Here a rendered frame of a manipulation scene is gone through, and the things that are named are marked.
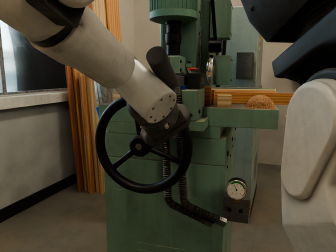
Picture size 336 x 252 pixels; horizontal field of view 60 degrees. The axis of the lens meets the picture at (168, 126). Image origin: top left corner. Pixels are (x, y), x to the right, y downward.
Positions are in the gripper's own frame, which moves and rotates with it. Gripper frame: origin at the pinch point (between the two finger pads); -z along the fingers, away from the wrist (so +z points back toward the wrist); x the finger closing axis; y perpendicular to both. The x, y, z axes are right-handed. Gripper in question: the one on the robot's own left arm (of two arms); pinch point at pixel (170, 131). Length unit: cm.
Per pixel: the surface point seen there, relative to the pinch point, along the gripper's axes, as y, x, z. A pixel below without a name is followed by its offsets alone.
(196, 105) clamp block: 7.2, 10.4, -11.4
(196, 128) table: 2.6, 6.5, -14.8
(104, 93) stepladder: 88, -23, -89
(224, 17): 43, 44, -33
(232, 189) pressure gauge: -15.5, 5.7, -27.1
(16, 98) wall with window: 122, -75, -84
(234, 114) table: 1.9, 19.3, -21.4
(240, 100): 9.3, 26.6, -33.2
